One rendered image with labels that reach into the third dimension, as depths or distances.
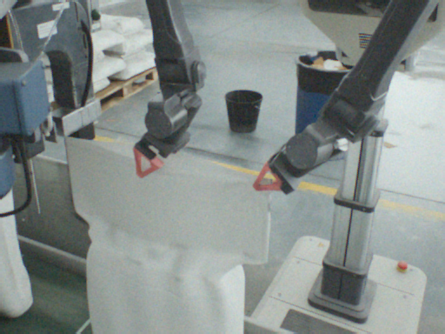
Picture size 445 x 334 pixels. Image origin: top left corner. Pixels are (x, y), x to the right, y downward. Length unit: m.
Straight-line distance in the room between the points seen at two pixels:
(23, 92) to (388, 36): 0.52
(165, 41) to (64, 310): 1.05
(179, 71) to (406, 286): 1.36
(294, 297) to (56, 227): 0.91
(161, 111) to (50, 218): 1.13
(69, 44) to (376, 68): 0.73
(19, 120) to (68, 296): 1.04
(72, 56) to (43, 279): 0.87
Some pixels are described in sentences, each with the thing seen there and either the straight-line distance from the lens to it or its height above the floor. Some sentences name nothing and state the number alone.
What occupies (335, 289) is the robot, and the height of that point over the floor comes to 0.34.
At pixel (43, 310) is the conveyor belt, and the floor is 0.38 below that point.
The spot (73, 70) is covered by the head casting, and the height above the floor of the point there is 1.17.
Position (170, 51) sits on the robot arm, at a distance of 0.86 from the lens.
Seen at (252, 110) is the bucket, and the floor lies 0.19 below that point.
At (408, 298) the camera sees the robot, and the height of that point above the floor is 0.26.
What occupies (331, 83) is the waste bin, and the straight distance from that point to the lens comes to 3.04.
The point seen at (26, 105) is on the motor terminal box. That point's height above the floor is 1.26.
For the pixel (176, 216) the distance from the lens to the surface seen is 1.02.
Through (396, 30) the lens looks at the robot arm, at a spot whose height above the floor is 1.37.
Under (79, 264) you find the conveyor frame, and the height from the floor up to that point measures 0.40.
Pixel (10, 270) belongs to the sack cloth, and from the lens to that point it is 1.61.
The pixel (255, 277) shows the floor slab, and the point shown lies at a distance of 2.28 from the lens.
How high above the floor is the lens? 1.51
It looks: 24 degrees down
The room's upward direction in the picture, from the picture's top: straight up
